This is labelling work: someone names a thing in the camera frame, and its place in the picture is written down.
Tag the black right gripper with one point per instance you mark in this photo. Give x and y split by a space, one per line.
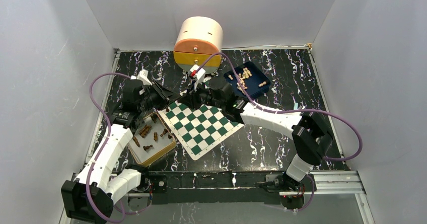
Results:
190 98

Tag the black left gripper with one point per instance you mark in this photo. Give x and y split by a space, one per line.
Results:
165 95

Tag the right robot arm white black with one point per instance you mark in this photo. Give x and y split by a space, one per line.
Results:
309 132

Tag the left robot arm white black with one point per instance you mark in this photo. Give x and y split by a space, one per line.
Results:
110 149

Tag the green white chess board mat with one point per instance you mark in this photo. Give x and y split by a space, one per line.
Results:
198 131

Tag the dark brown chess piece upper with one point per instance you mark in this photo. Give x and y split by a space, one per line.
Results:
145 131

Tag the pile of light chess pieces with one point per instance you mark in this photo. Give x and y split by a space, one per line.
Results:
246 74

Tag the dark brown pawn piece right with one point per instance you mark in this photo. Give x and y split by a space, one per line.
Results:
164 132

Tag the gold metal tin tray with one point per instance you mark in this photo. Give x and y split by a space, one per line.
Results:
160 147

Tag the dark brown bishop piece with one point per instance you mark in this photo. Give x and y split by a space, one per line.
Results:
136 141

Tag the dark brown pawn piece bottom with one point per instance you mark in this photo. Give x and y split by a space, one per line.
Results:
147 147

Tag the blue square tray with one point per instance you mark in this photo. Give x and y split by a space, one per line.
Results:
253 90

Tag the round wooden drawer cabinet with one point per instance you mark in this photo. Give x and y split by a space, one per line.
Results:
199 37

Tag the light wooden pawn lone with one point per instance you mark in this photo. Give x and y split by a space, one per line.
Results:
262 84

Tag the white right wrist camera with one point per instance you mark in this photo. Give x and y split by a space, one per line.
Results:
197 74

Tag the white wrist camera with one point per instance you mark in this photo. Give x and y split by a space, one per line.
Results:
143 77
197 74

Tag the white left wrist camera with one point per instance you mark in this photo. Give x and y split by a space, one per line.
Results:
143 77

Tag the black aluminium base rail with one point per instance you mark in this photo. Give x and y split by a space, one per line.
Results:
241 186

